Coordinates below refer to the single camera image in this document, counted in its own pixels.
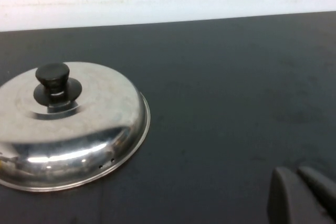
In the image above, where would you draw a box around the steel lid with black knob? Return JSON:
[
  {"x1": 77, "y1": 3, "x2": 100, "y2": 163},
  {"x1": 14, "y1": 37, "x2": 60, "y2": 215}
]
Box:
[{"x1": 0, "y1": 61, "x2": 152, "y2": 193}]

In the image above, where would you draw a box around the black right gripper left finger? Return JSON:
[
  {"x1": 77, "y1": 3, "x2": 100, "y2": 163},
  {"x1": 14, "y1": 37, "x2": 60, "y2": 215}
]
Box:
[{"x1": 267, "y1": 167, "x2": 328, "y2": 224}]

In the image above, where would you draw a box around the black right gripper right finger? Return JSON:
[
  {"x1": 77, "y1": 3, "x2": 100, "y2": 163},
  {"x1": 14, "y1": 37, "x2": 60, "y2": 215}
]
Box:
[{"x1": 298, "y1": 165, "x2": 336, "y2": 211}]

